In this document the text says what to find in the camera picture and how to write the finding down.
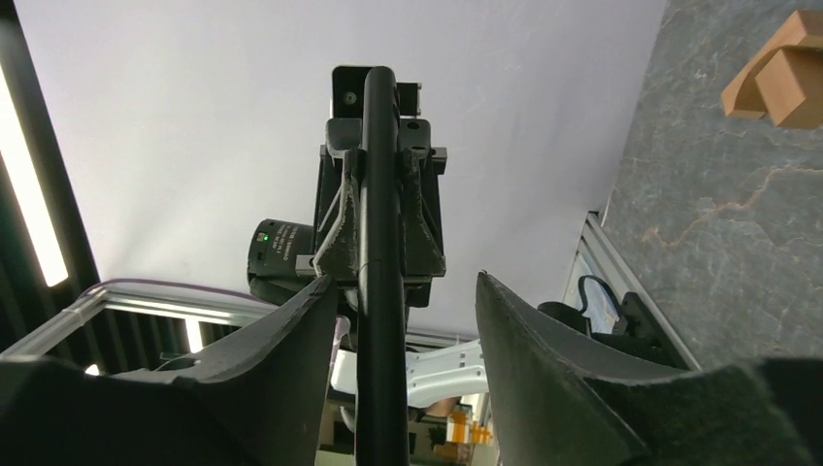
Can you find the brown wooden block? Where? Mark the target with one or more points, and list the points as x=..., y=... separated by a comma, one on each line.
x=783, y=81

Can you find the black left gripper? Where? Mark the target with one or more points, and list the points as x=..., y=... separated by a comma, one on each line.
x=335, y=237

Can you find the black remote control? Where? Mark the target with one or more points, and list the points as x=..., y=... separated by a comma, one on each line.
x=381, y=436

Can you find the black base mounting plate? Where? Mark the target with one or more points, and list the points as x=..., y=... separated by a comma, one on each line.
x=636, y=331

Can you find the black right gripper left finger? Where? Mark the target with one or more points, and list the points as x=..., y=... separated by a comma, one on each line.
x=265, y=384

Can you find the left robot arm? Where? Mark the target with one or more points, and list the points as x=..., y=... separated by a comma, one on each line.
x=283, y=257

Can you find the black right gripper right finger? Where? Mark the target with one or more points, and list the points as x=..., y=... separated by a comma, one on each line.
x=539, y=372

